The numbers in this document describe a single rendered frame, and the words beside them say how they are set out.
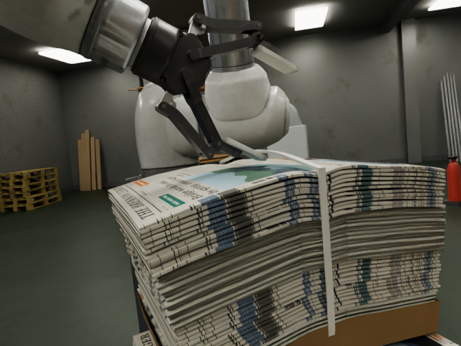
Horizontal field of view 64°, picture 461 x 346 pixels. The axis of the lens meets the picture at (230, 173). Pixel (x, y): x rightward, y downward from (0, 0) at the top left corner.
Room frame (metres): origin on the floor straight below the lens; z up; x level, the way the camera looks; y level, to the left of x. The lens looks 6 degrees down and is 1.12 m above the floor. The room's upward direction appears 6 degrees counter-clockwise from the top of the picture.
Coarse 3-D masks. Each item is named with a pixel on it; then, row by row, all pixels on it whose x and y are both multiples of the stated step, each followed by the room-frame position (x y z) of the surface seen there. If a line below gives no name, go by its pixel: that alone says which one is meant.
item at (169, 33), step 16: (160, 32) 0.45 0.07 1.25; (176, 32) 0.46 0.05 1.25; (144, 48) 0.45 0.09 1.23; (160, 48) 0.45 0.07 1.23; (176, 48) 0.48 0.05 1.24; (192, 48) 0.49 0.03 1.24; (144, 64) 0.45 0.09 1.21; (160, 64) 0.45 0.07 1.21; (176, 64) 0.48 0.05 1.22; (192, 64) 0.49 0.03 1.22; (208, 64) 0.50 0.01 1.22; (160, 80) 0.47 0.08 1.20; (176, 80) 0.48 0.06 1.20
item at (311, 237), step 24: (240, 168) 0.51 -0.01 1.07; (264, 168) 0.47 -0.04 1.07; (288, 168) 0.44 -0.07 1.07; (312, 168) 0.43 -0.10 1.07; (336, 168) 0.41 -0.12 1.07; (312, 192) 0.40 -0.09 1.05; (336, 192) 0.41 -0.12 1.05; (312, 216) 0.40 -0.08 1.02; (336, 216) 0.41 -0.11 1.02; (312, 240) 0.40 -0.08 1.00; (336, 240) 0.41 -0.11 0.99; (312, 264) 0.40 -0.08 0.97; (336, 264) 0.41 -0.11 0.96; (312, 288) 0.40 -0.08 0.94; (336, 288) 0.41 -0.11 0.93; (312, 312) 0.40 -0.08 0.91; (336, 312) 0.41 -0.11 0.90
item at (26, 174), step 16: (0, 176) 7.66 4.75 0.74; (16, 176) 7.70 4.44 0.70; (32, 176) 7.72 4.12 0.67; (0, 192) 7.64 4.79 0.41; (16, 192) 7.58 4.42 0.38; (32, 192) 8.13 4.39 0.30; (48, 192) 8.16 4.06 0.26; (0, 208) 7.65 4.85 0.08; (16, 208) 7.58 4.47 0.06; (32, 208) 7.59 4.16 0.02
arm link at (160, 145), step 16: (144, 96) 0.92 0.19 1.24; (160, 96) 0.91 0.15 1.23; (176, 96) 0.91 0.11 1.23; (144, 112) 0.91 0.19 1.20; (192, 112) 0.90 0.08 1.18; (144, 128) 0.91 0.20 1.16; (160, 128) 0.90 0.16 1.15; (176, 128) 0.89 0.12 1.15; (144, 144) 0.91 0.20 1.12; (160, 144) 0.90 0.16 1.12; (176, 144) 0.90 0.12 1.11; (144, 160) 0.92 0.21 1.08; (160, 160) 0.90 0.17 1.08; (176, 160) 0.91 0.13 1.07; (192, 160) 0.94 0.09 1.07
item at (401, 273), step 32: (288, 160) 0.62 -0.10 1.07; (320, 160) 0.60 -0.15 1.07; (352, 192) 0.42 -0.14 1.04; (384, 192) 0.44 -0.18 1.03; (416, 192) 0.46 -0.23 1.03; (352, 224) 0.42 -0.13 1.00; (384, 224) 0.43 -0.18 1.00; (416, 224) 0.46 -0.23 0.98; (352, 256) 0.42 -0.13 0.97; (384, 256) 0.44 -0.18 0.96; (416, 256) 0.46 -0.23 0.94; (352, 288) 0.42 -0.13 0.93; (384, 288) 0.44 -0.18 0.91; (416, 288) 0.46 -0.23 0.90
